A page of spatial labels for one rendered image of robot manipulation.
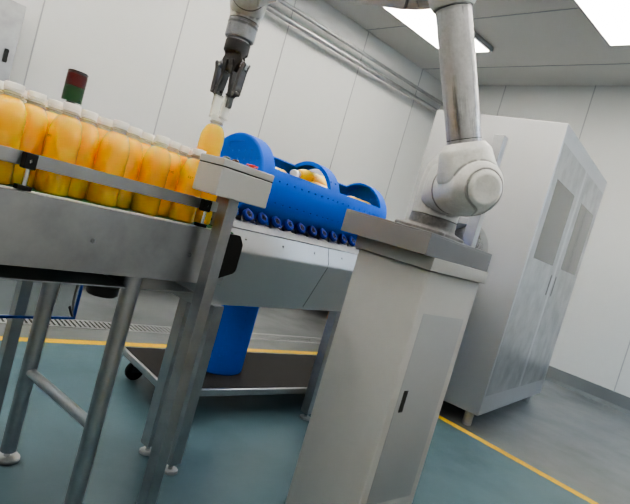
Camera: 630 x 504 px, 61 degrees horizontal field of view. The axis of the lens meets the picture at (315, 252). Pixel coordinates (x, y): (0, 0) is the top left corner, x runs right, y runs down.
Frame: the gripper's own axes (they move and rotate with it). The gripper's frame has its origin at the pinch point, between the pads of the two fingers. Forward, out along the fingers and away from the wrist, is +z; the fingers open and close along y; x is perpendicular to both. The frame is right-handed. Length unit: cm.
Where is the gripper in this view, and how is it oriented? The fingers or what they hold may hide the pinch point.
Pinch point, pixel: (220, 107)
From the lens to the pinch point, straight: 168.5
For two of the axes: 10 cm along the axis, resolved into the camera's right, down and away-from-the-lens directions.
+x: -5.9, -1.2, -8.0
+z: -2.7, 9.6, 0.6
